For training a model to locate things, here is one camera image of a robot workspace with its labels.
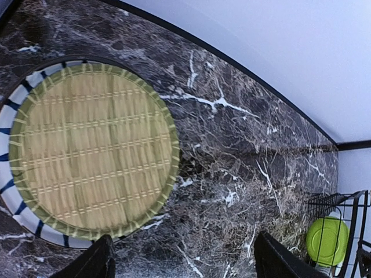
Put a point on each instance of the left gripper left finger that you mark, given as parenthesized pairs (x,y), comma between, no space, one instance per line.
(97,261)

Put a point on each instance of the woven bamboo plate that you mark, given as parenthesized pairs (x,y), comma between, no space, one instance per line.
(94,151)

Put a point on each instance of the grey deer pattern plate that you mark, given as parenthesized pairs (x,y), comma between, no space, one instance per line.
(32,256)

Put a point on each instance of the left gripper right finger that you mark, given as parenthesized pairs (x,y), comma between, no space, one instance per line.
(272,259)

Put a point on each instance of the black wire dish rack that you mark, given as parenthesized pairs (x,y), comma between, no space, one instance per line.
(354,210)

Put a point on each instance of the white blue striped plate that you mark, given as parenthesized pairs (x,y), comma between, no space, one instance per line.
(9,193)

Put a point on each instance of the lime green plastic plate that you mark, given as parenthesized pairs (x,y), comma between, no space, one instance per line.
(327,240)

